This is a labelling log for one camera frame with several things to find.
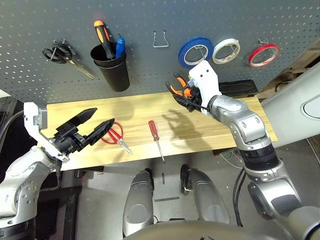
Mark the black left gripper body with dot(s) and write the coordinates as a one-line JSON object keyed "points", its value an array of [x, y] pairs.
{"points": [[71, 140]]}

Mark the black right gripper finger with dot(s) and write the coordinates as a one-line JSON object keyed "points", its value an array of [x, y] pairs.
{"points": [[182, 102]]}

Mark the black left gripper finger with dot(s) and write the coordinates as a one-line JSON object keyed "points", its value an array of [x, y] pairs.
{"points": [[80, 118], [100, 131]]}

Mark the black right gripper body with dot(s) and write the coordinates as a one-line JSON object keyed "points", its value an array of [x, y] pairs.
{"points": [[193, 100]]}

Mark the orange black long-nose pliers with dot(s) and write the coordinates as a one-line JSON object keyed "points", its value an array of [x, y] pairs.
{"points": [[180, 81]]}

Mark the red tape roll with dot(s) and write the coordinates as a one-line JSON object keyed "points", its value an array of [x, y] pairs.
{"points": [[261, 65]]}

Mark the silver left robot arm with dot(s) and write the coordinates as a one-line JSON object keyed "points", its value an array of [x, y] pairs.
{"points": [[22, 175]]}

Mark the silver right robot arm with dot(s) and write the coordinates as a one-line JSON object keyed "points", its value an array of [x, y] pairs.
{"points": [[245, 122]]}

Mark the dark grey pegboard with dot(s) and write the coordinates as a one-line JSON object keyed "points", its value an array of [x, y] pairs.
{"points": [[225, 20]]}

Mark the blue tape roll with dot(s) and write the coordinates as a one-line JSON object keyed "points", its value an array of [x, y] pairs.
{"points": [[181, 56]]}

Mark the black zip case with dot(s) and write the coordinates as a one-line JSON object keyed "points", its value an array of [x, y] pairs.
{"points": [[240, 88]]}

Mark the black plastic cup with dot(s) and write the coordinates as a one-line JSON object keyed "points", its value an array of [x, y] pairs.
{"points": [[117, 75]]}

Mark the white tape roll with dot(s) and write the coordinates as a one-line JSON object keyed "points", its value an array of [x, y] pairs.
{"points": [[226, 41]]}

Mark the silver double peg hook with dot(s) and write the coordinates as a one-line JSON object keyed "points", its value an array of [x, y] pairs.
{"points": [[54, 51], [263, 41]]}

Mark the silver left robot leg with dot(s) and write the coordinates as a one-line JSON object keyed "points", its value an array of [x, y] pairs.
{"points": [[138, 207]]}

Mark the silver robot leg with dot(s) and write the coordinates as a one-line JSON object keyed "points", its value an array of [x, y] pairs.
{"points": [[207, 197], [138, 207]]}

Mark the orange black screwdriver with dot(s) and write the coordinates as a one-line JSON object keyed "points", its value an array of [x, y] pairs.
{"points": [[102, 35]]}

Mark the silver right robot leg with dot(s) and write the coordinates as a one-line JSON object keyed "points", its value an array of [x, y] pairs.
{"points": [[207, 197]]}

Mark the brown wooden furniture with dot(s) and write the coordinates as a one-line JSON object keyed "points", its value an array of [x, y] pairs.
{"points": [[300, 62]]}

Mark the grey robot torso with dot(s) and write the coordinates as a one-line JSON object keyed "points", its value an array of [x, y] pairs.
{"points": [[187, 232]]}

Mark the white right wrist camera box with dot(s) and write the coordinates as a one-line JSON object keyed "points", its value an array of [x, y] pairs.
{"points": [[205, 80]]}

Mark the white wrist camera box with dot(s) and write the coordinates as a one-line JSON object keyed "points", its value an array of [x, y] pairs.
{"points": [[31, 117], [205, 80]]}

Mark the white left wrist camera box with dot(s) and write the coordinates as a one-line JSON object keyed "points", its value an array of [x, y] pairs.
{"points": [[31, 117]]}

